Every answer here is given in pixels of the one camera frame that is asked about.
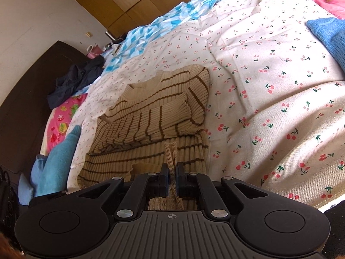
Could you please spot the white cherry-print bed sheet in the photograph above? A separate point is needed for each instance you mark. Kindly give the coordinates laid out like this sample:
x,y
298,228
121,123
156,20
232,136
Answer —
x,y
269,99

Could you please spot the blue fleece blanket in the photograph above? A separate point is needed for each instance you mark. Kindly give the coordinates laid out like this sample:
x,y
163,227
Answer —
x,y
58,162

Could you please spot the pink bag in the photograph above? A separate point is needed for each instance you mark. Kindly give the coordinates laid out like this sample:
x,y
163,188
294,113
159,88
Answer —
x,y
94,52

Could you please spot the wall socket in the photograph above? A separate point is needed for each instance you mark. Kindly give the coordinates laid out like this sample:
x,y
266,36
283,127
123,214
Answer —
x,y
88,34

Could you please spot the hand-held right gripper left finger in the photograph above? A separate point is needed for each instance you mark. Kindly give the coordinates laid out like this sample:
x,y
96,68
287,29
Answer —
x,y
165,179

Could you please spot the beige brown-striped ribbed sweater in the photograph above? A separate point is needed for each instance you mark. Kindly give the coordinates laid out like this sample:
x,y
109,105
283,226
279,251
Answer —
x,y
151,108

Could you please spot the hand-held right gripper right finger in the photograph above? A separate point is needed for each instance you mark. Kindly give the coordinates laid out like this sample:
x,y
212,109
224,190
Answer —
x,y
180,179

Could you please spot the blue white geometric quilt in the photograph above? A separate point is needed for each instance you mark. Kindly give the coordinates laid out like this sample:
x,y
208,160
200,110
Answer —
x,y
151,35

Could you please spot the small white object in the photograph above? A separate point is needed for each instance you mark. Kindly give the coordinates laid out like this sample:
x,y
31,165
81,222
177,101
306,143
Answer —
x,y
114,45

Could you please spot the wooden wardrobe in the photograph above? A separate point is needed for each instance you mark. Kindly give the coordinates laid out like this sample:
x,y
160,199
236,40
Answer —
x,y
121,0

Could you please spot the pink cartoon-print pillow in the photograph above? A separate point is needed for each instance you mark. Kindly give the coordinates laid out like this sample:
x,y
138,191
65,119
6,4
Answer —
x,y
62,118

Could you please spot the dark navy jacket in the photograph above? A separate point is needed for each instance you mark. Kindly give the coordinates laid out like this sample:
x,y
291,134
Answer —
x,y
78,81

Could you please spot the light blue cloth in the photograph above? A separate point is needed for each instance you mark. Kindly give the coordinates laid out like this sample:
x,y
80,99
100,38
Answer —
x,y
25,188

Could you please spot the black metal frame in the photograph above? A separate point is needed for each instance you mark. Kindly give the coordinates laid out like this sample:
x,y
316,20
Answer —
x,y
6,202

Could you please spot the blue knit garment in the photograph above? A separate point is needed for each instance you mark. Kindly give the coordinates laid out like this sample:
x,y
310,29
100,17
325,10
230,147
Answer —
x,y
328,36

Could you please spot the dark wooden headboard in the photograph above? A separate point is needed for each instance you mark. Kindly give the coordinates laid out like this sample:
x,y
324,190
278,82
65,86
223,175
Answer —
x,y
27,99

